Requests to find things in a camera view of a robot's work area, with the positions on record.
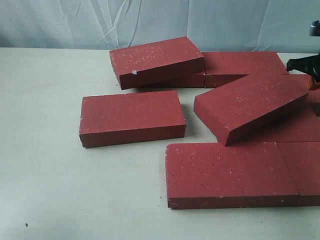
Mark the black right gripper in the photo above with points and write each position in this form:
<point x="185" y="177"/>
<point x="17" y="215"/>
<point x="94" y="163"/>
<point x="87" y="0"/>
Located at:
<point x="309" y="65"/>

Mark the red brick with white speck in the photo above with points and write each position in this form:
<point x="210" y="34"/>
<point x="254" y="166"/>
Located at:
<point x="152" y="63"/>

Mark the red brick front large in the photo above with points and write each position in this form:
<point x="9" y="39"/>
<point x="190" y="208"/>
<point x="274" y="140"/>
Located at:
<point x="213" y="176"/>

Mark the red brick under tilted brick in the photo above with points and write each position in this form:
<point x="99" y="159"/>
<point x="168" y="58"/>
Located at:
<point x="196" y="80"/>

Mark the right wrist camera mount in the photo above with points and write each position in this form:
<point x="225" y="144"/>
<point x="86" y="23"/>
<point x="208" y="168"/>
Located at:
<point x="314" y="30"/>

